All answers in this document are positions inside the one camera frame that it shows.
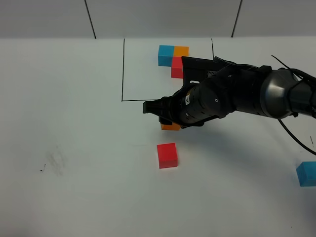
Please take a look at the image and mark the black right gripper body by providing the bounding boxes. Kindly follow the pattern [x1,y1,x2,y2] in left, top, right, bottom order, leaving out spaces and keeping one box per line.
[172,67,237,127]

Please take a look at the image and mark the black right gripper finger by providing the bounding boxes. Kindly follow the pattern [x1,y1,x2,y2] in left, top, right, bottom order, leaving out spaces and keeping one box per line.
[159,117,173,125]
[143,96,176,118]

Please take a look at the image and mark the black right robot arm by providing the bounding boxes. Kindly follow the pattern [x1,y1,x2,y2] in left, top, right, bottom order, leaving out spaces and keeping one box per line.
[143,66,316,128]

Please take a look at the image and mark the red template cube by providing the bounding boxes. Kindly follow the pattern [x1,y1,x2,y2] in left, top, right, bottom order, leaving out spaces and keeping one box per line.
[171,57,183,79]

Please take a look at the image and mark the blue template cube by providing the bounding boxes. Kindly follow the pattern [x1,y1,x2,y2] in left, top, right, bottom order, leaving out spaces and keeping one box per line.
[158,45,174,67]

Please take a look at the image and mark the orange template cube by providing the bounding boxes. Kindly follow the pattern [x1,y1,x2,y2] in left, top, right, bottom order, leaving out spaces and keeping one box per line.
[173,46,189,57]

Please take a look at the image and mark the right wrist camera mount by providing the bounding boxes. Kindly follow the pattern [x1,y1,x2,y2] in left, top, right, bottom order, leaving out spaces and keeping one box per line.
[181,56,225,88]

